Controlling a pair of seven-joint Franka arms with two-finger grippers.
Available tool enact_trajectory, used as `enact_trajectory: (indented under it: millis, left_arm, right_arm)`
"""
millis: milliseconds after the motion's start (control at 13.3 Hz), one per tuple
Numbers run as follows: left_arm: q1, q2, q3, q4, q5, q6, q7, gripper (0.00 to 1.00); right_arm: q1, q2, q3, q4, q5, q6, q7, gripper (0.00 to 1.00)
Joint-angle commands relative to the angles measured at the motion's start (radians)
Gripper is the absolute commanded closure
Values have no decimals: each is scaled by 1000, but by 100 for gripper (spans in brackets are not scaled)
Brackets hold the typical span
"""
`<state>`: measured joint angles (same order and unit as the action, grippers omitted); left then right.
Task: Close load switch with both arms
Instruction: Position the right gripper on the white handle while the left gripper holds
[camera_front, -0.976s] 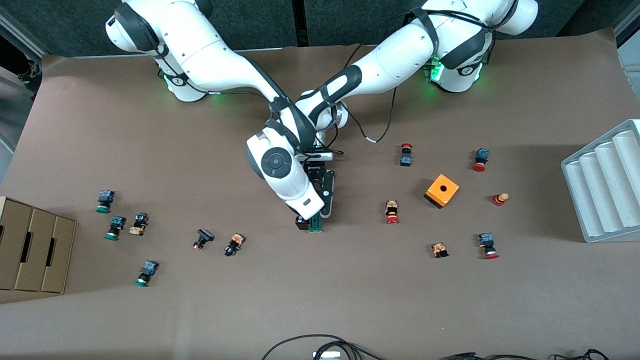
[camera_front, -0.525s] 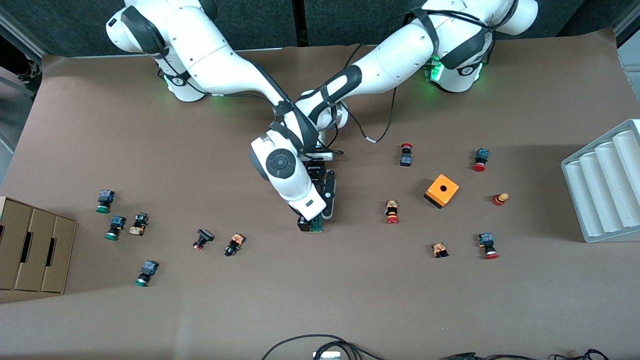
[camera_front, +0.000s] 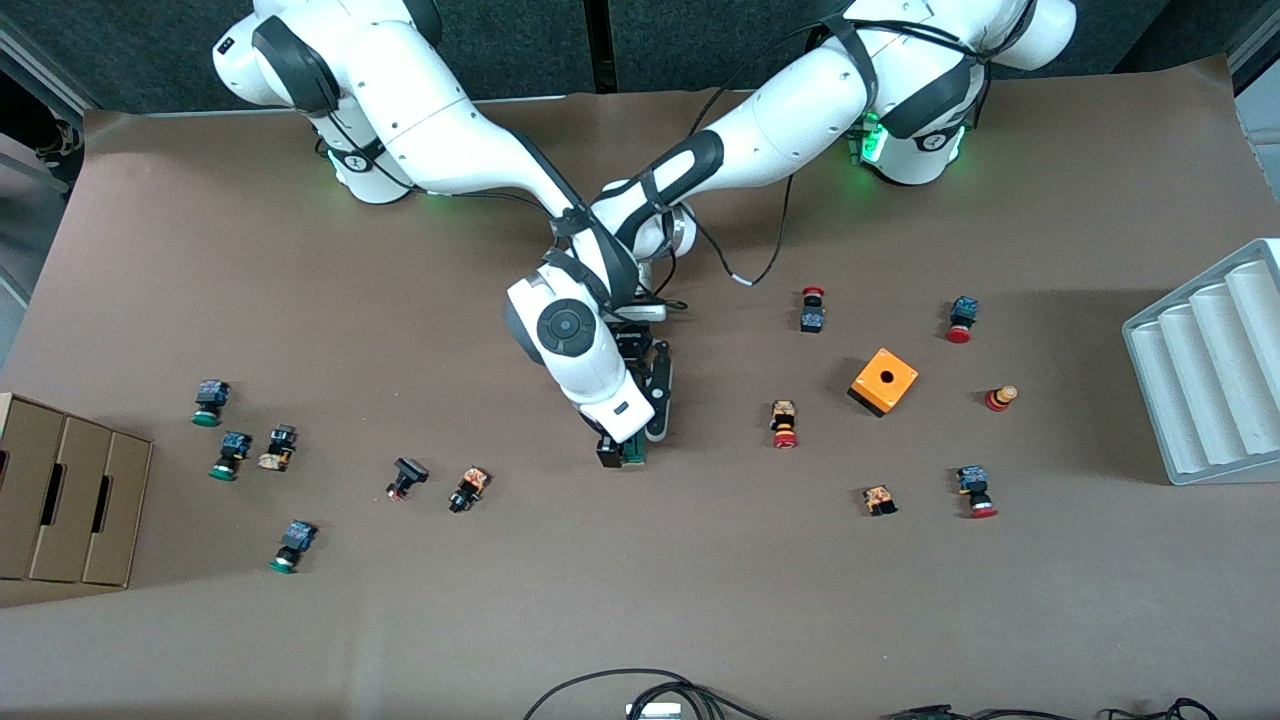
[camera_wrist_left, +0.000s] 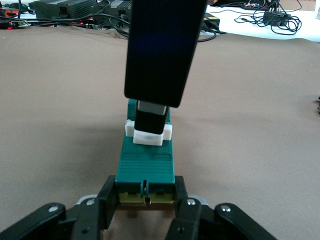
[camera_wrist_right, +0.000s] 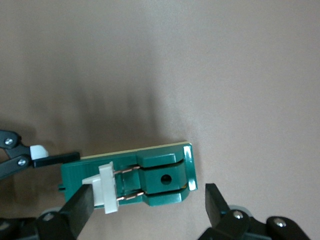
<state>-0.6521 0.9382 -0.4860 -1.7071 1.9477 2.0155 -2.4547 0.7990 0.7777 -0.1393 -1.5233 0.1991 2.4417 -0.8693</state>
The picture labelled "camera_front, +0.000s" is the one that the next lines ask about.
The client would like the green mushroom push button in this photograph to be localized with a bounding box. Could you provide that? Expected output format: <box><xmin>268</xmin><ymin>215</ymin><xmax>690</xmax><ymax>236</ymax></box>
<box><xmin>268</xmin><ymin>519</ymin><xmax>319</xmax><ymax>576</ymax></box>
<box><xmin>191</xmin><ymin>378</ymin><xmax>232</xmax><ymax>429</ymax></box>
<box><xmin>208</xmin><ymin>430</ymin><xmax>253</xmax><ymax>483</ymax></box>

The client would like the grey ribbed plastic tray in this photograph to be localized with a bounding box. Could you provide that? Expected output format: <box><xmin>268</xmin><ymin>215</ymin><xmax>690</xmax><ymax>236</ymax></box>
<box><xmin>1121</xmin><ymin>237</ymin><xmax>1280</xmax><ymax>487</ymax></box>

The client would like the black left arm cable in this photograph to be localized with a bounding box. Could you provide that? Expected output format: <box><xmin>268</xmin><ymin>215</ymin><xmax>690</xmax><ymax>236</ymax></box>
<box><xmin>655</xmin><ymin>88</ymin><xmax>796</xmax><ymax>311</ymax></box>

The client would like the black selector switch orange block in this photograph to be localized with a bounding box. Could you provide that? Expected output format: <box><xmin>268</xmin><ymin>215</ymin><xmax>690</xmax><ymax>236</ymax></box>
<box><xmin>447</xmin><ymin>465</ymin><xmax>492</xmax><ymax>515</ymax></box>

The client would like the black switch red tip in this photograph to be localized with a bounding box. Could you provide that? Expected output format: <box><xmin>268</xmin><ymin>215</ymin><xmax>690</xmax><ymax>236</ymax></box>
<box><xmin>385</xmin><ymin>457</ymin><xmax>430</xmax><ymax>503</ymax></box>

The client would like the black looped cable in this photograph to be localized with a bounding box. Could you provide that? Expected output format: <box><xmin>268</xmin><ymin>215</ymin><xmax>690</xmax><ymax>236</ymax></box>
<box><xmin>522</xmin><ymin>668</ymin><xmax>776</xmax><ymax>720</ymax></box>

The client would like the orange button enclosure box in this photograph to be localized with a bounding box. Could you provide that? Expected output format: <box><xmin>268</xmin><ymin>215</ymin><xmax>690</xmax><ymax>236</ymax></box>
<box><xmin>847</xmin><ymin>347</ymin><xmax>920</xmax><ymax>418</ymax></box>

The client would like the beige black switch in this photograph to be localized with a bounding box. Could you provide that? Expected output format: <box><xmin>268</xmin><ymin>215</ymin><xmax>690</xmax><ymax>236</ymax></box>
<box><xmin>257</xmin><ymin>424</ymin><xmax>299</xmax><ymax>473</ymax></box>

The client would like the thin black cable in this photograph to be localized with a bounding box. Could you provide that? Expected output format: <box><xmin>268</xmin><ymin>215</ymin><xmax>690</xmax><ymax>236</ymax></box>
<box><xmin>880</xmin><ymin>704</ymin><xmax>1091</xmax><ymax>720</ymax></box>

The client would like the curly black cable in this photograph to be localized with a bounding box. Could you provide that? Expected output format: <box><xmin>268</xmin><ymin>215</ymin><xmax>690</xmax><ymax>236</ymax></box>
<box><xmin>1100</xmin><ymin>697</ymin><xmax>1221</xmax><ymax>720</ymax></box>

